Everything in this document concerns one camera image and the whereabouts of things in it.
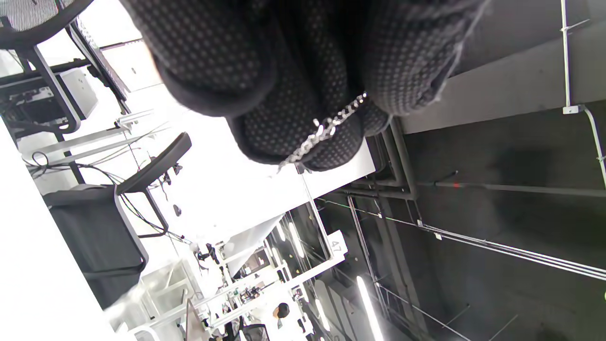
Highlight long ceiling light strip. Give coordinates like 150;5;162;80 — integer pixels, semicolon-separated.
356;276;385;341

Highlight person's left hand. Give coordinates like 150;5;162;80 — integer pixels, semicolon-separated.
119;0;490;172

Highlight white aluminium frame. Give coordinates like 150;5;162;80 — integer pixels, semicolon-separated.
187;175;348;341

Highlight white number sign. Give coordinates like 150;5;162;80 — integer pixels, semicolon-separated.
327;231;349;260

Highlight black ceiling pipes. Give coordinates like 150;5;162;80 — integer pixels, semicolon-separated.
331;117;419;202

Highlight silver metal chain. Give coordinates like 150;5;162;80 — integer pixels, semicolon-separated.
277;92;369;174

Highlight black mesh office chair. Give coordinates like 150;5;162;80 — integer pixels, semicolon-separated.
0;0;95;135

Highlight white ceiling conduit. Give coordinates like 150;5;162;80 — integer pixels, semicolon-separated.
560;0;606;190

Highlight grey ceiling cable rail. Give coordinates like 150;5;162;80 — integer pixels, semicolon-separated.
416;219;606;282

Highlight white equipment box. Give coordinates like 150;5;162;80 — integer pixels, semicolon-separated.
59;68;99;120

